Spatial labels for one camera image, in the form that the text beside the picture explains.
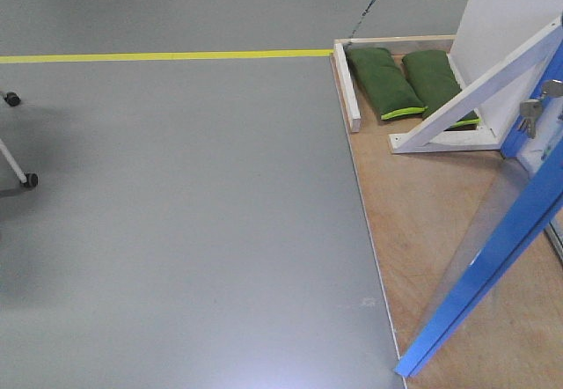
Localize blue door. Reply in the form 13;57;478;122
395;18;562;378

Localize green sandbag left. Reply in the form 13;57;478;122
347;48;427;121

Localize white triangular support brace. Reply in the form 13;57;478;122
389;17;562;154

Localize cart caster wheel near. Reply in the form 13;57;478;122
21;172;39;188

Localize cart caster wheel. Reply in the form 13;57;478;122
1;92;21;106
21;172;39;188

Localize silver keys in lock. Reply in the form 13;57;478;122
518;79;562;139

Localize white cart leg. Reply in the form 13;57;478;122
0;140;28;185

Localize cart caster wheel far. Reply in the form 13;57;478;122
1;92;21;106

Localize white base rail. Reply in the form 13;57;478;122
332;40;362;134

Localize dark guy rope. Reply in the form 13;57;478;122
349;0;396;40

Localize green sandbag beside wall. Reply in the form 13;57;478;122
402;49;462;120

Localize white wall panel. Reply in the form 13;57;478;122
452;0;563;142

